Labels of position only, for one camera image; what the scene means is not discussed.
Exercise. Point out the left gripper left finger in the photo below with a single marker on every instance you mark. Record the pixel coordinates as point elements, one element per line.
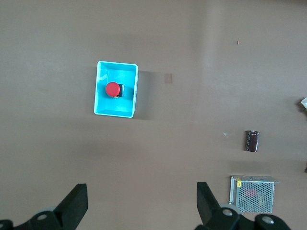
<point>72,206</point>

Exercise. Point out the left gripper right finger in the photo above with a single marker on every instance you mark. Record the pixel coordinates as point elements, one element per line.
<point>211,215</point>

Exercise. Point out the red push button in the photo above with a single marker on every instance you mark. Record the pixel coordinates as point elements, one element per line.
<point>112,89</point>

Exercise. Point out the metal mesh power supply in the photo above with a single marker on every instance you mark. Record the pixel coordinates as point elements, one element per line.
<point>254,196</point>

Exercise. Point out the dark brown cylindrical capacitor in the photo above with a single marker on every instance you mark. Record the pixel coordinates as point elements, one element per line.
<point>251,141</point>

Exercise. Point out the cyan plastic box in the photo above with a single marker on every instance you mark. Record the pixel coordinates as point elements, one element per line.
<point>117,107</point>

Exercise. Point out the white-ended metal fitting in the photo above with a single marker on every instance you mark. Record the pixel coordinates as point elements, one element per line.
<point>304,102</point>

